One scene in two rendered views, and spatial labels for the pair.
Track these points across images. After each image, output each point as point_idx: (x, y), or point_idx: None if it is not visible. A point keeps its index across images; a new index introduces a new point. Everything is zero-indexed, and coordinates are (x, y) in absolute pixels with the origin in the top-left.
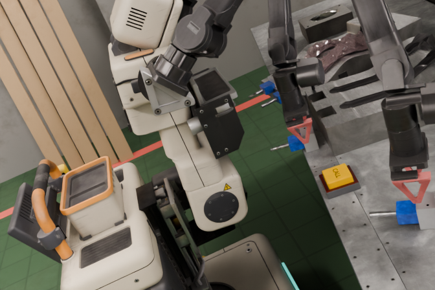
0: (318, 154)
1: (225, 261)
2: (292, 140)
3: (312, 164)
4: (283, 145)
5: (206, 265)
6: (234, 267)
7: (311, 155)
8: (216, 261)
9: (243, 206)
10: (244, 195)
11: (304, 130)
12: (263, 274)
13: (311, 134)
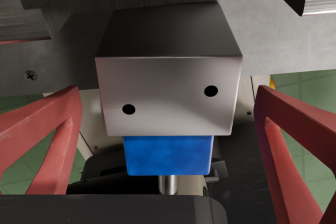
0: (270, 13)
1: (85, 110)
2: (187, 160)
3: (331, 55)
4: (176, 181)
5: (89, 131)
6: (99, 99)
7: (256, 49)
8: (83, 120)
9: (200, 181)
10: (196, 193)
11: (159, 111)
12: None
13: (240, 72)
